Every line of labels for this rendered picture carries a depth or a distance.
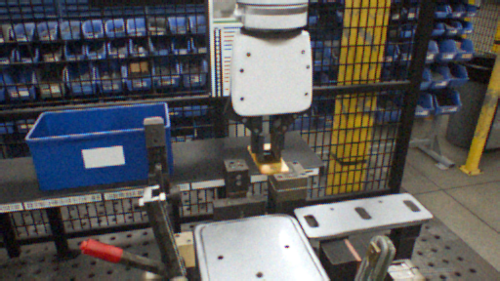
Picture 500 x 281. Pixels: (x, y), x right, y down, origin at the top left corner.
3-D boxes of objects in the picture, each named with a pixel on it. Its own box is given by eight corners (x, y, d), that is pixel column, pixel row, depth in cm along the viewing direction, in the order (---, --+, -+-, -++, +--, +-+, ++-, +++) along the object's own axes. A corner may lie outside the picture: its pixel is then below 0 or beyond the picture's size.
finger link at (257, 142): (240, 118, 49) (241, 164, 52) (265, 116, 50) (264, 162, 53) (235, 109, 52) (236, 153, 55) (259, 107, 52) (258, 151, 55)
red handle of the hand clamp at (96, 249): (187, 280, 58) (82, 249, 51) (179, 290, 58) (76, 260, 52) (184, 260, 61) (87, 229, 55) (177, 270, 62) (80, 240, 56)
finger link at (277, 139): (277, 115, 50) (275, 160, 53) (301, 113, 51) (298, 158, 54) (270, 106, 53) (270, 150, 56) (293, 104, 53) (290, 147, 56)
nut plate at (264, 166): (289, 172, 51) (289, 164, 50) (261, 176, 50) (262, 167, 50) (271, 144, 58) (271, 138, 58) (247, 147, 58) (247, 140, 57)
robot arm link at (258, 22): (240, 7, 41) (240, 35, 42) (318, 5, 42) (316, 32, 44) (226, -1, 48) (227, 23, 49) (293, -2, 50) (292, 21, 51)
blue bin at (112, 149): (175, 176, 92) (170, 126, 87) (38, 192, 86) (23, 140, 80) (170, 146, 107) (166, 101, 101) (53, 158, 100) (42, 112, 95)
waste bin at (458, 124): (516, 149, 331) (543, 66, 300) (467, 156, 320) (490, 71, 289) (472, 127, 375) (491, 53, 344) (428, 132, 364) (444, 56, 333)
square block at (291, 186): (301, 292, 102) (311, 176, 86) (271, 298, 100) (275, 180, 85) (291, 270, 109) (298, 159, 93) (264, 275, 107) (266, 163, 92)
